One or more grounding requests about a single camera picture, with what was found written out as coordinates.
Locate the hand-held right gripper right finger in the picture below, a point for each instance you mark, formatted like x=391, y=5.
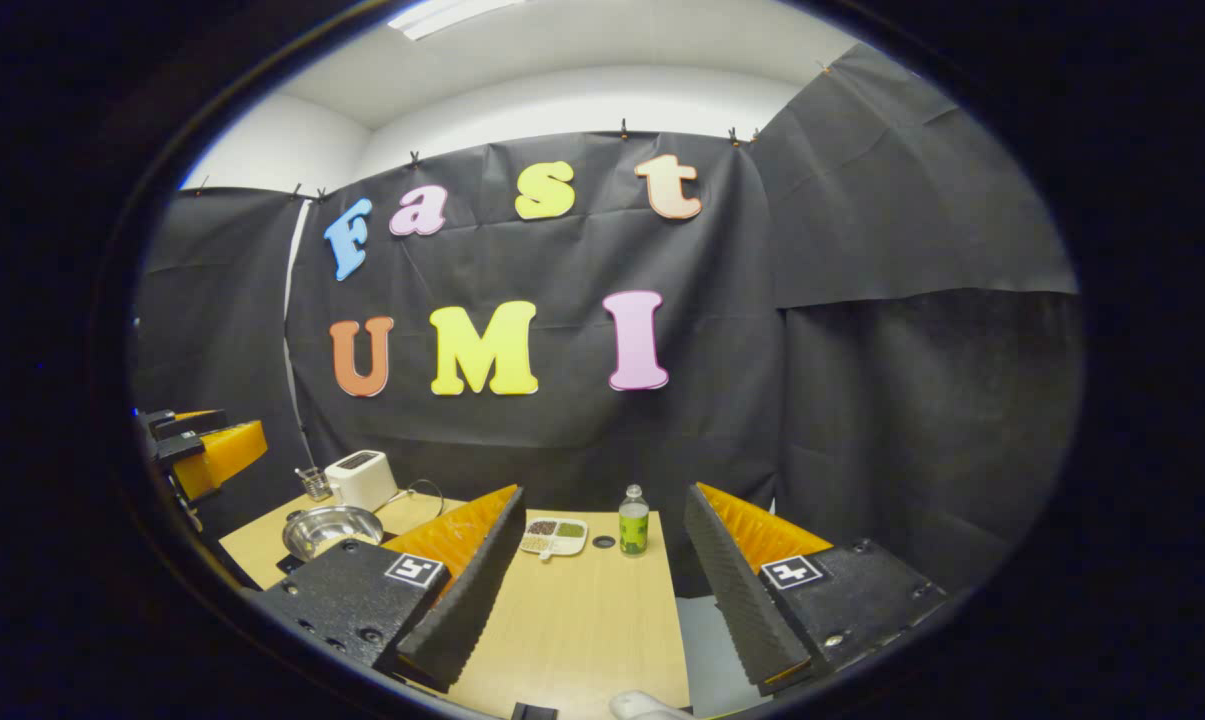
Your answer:
x=732, y=600

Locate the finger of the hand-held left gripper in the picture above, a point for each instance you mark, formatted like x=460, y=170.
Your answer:
x=232, y=450
x=197, y=422

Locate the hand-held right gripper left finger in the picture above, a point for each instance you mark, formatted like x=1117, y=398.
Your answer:
x=472, y=600

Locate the black induction cooktop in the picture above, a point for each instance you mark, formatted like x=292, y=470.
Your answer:
x=284, y=564

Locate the white divided dish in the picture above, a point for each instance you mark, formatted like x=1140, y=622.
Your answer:
x=554, y=537

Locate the green drink bottle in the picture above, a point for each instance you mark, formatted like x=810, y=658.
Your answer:
x=634, y=530

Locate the white toaster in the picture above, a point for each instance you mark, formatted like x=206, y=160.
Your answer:
x=362, y=480

